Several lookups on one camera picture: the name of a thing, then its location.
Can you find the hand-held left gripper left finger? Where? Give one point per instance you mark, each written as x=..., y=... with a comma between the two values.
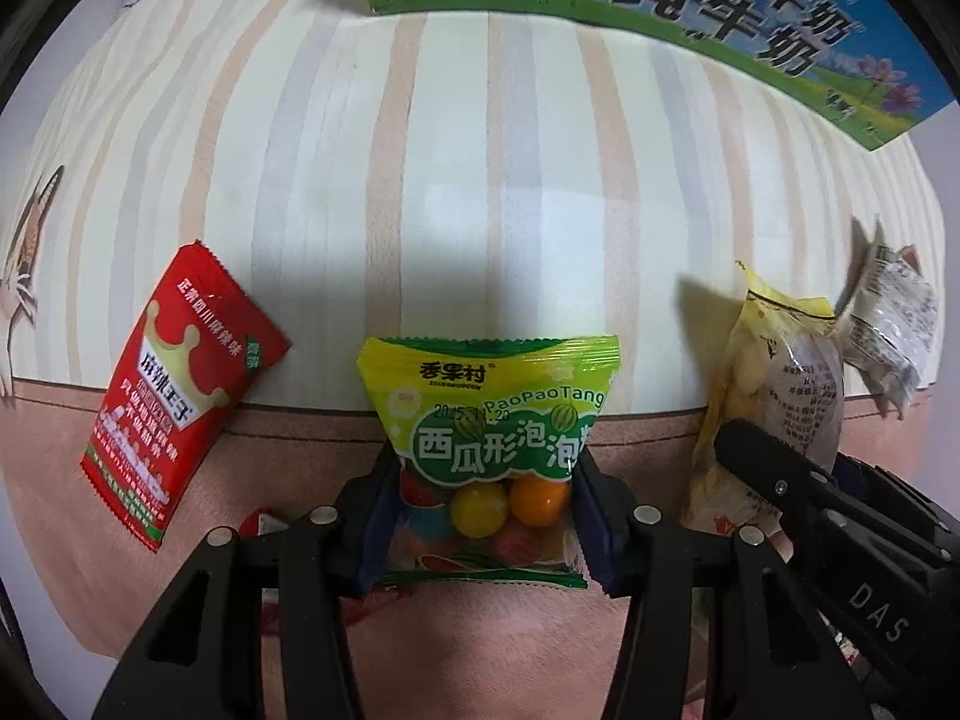
x=375, y=517

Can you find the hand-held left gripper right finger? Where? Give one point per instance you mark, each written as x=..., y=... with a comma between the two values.
x=592, y=521

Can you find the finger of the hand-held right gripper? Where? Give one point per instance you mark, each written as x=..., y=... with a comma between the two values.
x=772, y=476

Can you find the pale yellow bread packet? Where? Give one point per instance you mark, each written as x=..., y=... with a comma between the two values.
x=772, y=390

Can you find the small red snack packet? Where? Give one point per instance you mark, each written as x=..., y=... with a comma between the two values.
x=259, y=520

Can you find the green gumball packet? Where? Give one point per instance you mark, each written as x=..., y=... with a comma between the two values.
x=487, y=420

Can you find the grey snack packet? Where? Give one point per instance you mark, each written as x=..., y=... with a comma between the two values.
x=892, y=315

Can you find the long red crown packet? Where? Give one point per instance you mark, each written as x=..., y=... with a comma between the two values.
x=172, y=397

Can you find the printed cardboard box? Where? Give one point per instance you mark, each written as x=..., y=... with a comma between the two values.
x=675, y=22

